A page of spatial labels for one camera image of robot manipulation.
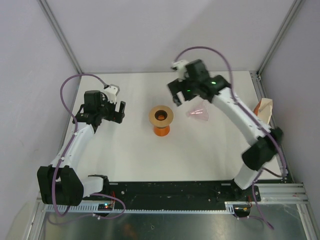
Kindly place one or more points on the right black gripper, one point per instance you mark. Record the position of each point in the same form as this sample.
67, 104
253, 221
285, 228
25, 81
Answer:
176, 86

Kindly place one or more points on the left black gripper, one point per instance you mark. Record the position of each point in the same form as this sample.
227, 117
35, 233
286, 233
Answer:
118, 115

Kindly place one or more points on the wooden dripper ring holder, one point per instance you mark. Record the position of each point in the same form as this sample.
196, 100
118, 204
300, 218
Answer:
161, 116

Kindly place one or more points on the orange glass carafe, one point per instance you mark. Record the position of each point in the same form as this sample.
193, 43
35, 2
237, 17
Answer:
161, 131

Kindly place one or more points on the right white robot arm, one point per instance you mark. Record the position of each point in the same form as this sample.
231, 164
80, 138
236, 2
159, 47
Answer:
263, 140

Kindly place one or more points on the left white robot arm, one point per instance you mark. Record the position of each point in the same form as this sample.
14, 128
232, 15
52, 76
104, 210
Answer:
59, 183

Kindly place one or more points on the paper coffee filter stack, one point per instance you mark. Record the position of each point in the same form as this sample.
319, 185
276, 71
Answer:
264, 109

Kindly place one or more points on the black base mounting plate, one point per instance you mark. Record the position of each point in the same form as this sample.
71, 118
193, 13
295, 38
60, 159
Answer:
180, 194

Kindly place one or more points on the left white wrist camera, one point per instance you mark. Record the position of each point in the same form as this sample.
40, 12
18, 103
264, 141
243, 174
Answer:
111, 91

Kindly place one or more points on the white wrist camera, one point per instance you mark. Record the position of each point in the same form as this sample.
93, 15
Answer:
111, 91
180, 68

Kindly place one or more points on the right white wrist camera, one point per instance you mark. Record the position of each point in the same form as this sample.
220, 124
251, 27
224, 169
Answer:
180, 68

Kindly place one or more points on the left aluminium frame post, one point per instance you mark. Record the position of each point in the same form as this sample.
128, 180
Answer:
48, 13

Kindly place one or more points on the aluminium frame post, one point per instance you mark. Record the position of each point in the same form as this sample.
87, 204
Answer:
281, 33
48, 13

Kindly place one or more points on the grey slotted cable duct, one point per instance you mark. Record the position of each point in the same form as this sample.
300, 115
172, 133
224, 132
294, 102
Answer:
98, 207

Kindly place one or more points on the right aluminium frame post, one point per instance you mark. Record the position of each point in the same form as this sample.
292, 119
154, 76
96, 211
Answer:
281, 33

